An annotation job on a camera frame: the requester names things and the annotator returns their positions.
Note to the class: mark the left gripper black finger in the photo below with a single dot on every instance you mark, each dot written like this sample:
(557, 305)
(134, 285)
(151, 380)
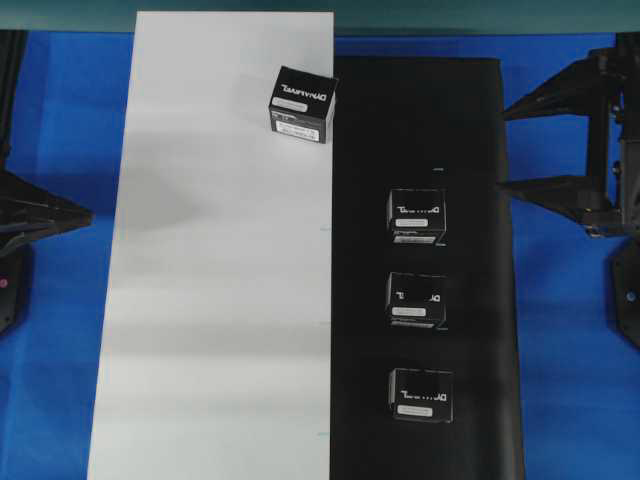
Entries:
(30, 213)

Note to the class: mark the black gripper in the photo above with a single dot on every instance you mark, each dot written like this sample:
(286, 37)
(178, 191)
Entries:
(605, 88)

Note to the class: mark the black dynamixel box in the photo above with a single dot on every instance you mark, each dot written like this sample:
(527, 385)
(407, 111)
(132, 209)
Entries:
(302, 105)
(417, 301)
(416, 216)
(421, 395)

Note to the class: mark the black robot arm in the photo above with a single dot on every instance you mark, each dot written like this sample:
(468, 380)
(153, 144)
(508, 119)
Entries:
(624, 263)

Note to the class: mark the black base board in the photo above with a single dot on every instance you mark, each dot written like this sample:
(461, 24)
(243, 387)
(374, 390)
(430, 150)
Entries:
(424, 359)

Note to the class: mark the white base board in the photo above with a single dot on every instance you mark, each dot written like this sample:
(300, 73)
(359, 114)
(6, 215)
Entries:
(215, 350)

